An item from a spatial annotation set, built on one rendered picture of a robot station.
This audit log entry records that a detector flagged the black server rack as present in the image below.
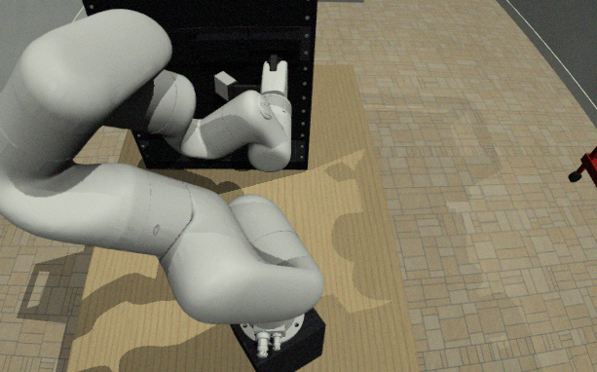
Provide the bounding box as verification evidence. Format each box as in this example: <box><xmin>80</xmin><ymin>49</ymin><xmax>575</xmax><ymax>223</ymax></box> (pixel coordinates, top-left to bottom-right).
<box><xmin>82</xmin><ymin>0</ymin><xmax>317</xmax><ymax>170</ymax></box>

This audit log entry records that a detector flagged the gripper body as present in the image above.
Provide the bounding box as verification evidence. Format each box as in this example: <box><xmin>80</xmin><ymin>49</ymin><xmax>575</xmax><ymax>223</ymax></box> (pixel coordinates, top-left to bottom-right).
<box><xmin>260</xmin><ymin>60</ymin><xmax>291</xmax><ymax>106</ymax></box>

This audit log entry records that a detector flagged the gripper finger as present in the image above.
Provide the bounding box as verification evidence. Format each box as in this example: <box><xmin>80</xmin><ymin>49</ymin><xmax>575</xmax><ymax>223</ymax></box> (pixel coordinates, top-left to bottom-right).
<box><xmin>268</xmin><ymin>55</ymin><xmax>282</xmax><ymax>71</ymax></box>

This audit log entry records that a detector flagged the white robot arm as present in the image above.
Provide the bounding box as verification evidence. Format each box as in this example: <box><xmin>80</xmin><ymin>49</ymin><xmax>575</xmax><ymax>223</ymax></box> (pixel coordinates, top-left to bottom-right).
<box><xmin>0</xmin><ymin>9</ymin><xmax>324</xmax><ymax>357</ymax></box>

